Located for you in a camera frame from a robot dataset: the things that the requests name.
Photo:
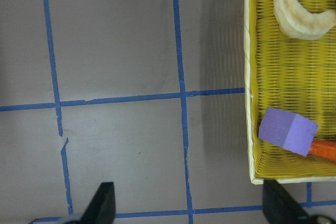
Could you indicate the toy carrot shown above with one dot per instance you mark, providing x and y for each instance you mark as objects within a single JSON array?
[{"x": 325, "y": 149}]

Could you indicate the purple foam block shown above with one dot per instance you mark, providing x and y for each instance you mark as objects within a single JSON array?
[{"x": 288, "y": 130}]

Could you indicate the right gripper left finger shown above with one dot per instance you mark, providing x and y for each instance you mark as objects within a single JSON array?
[{"x": 101, "y": 209}]

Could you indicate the yellow woven basket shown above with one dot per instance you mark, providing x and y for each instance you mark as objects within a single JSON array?
[{"x": 290, "y": 74}]

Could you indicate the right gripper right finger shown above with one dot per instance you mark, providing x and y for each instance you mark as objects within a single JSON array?
[{"x": 280, "y": 207}]

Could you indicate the toy banana slice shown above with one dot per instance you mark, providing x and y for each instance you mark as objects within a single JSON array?
[{"x": 296, "y": 22}]

